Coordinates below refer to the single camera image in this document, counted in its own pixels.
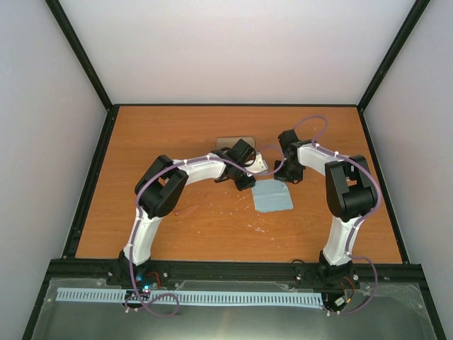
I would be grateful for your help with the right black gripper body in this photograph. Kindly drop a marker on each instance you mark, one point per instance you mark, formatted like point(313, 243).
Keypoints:
point(289, 172)

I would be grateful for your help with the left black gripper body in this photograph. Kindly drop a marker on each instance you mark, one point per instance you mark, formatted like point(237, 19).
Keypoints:
point(240, 184)

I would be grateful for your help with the light blue cleaning cloth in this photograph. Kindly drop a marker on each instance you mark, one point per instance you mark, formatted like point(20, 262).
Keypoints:
point(271, 196)

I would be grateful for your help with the brown fabric sunglasses pouch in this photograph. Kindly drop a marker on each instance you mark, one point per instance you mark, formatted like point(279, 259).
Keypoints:
point(230, 141)

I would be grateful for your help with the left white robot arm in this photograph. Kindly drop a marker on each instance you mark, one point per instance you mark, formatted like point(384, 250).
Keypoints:
point(160, 188)

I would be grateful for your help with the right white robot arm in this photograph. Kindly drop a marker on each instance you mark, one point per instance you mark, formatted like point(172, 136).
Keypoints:
point(351, 194)

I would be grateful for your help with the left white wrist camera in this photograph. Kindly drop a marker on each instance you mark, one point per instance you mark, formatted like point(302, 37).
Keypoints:
point(257, 165)

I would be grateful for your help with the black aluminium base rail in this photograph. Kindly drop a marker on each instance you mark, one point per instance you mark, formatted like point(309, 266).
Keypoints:
point(116, 272)

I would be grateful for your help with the black right frame post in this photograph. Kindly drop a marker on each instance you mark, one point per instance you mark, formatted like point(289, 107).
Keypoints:
point(410, 22)

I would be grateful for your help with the black frame post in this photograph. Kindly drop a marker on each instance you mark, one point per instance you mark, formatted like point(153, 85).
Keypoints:
point(410, 22)
point(75, 44)

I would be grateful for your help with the light blue slotted cable duct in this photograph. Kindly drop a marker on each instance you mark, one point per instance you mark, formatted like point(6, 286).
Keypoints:
point(192, 298)

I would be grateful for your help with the black left frame post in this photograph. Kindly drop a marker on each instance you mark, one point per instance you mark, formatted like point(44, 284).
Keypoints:
point(75, 44)

